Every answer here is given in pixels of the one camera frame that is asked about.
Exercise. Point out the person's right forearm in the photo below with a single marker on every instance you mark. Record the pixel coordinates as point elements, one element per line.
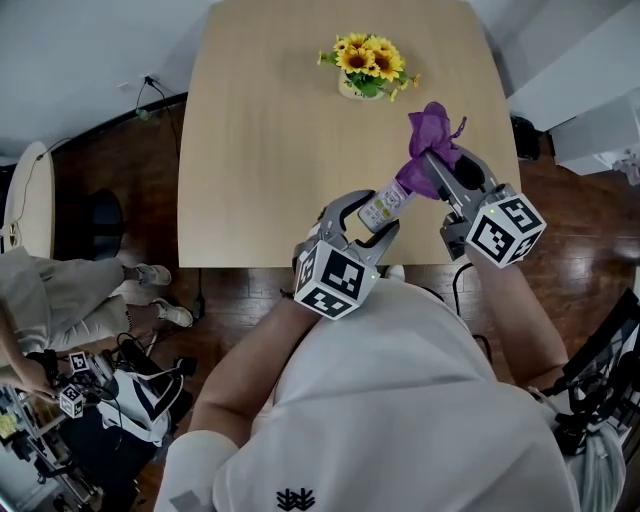
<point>520,320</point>

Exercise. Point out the potted sunflower bouquet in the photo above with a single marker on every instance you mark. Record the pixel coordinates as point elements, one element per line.
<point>367,62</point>

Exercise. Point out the black clamp mount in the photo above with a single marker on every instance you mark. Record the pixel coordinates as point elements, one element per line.
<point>590,415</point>

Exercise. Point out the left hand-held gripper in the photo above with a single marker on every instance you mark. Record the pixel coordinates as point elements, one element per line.
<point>335,277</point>

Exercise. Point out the tall white cabinet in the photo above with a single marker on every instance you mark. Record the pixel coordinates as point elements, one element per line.
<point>575,60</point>

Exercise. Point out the person's left forearm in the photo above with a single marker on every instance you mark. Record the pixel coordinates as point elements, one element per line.
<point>250,370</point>

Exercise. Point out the white remote control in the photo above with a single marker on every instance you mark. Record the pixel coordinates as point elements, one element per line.
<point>382,207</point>

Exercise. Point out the round white table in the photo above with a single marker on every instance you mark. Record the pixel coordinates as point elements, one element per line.
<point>30,200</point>

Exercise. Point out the black stool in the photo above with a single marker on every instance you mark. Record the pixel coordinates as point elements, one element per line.
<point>92,225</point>

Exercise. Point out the black power adapter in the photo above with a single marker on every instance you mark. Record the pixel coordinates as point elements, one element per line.
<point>198,307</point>

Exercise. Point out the black waste bin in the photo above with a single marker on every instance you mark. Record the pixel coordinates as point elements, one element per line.
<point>525,137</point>

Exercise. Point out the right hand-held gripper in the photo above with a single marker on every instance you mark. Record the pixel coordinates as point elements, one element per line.
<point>502,230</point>

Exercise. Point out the cluttered equipment shelf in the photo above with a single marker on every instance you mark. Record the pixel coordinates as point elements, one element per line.
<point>35,460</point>

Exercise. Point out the black and white bag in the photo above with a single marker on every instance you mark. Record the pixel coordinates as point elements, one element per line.
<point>145,400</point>

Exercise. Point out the person's white right shoe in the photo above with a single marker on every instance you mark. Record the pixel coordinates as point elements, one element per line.
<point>395,271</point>

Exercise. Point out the pack of water bottles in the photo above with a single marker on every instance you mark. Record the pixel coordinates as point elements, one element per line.
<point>629,169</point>

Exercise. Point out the spare gripper with cube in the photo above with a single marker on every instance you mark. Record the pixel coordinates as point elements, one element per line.
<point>72,401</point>

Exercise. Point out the small white cabinet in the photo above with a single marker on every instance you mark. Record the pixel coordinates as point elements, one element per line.
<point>595,140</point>

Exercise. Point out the person's white shirt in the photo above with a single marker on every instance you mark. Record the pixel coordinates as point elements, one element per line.
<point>390,410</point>

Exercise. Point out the purple cloth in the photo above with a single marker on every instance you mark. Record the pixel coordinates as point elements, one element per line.
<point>430,135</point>

